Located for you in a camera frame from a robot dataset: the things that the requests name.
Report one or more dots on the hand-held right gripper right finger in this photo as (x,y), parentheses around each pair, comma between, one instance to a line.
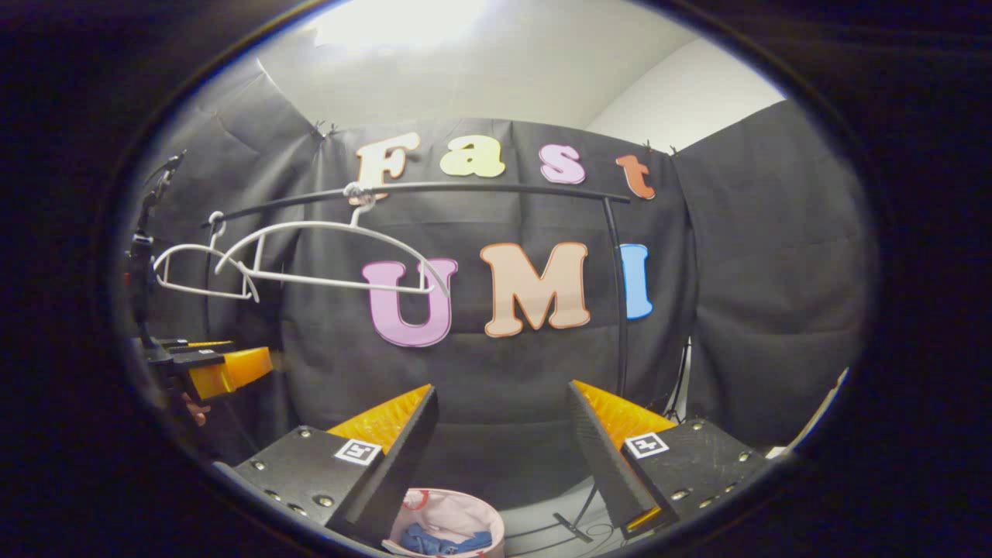
(601,457)

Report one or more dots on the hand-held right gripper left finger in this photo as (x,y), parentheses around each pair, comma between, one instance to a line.
(399,465)

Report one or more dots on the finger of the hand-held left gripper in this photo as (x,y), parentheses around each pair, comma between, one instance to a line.
(201,343)
(232,370)

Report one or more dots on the white plastic hanger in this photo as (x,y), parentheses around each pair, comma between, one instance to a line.
(325,225)
(182,249)

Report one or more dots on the black clothes rail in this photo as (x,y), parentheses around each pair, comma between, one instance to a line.
(504,187)

